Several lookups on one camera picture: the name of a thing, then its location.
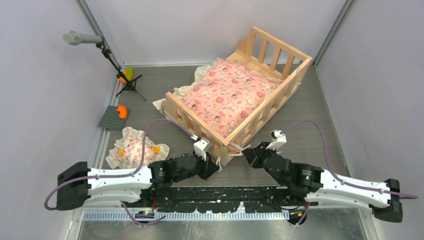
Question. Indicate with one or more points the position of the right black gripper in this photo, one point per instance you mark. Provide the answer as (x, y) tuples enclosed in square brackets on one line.
[(253, 155)]

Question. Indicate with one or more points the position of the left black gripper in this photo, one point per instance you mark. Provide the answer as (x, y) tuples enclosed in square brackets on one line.
[(208, 167)]

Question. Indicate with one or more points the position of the pink printed cushion with ties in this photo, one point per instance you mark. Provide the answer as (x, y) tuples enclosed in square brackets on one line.
[(225, 93)]

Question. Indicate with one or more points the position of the wooden slatted pet bed frame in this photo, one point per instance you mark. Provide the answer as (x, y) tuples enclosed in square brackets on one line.
[(266, 54)]

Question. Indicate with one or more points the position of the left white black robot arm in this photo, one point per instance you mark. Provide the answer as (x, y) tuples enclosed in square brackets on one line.
[(80, 185)]

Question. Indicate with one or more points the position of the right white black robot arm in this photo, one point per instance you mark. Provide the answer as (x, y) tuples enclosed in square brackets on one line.
[(313, 184)]

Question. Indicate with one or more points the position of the small checkered ruffled pillow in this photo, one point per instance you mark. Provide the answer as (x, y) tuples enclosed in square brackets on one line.
[(133, 149)]

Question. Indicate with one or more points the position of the orange curved toy piece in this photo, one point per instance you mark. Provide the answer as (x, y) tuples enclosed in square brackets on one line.
[(122, 112)]

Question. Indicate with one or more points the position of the grey building plate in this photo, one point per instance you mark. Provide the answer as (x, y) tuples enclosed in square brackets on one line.
[(110, 119)]

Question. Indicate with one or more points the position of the orange green toy ball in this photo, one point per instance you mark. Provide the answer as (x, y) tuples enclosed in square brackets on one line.
[(129, 74)]

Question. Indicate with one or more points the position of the silver microphone on tripod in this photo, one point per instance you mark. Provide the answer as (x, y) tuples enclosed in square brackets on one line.
[(74, 38)]

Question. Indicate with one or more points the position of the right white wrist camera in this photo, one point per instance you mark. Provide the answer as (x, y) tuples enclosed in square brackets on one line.
[(278, 139)]

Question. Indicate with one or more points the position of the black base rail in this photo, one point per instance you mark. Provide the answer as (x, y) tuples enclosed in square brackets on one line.
[(254, 199)]

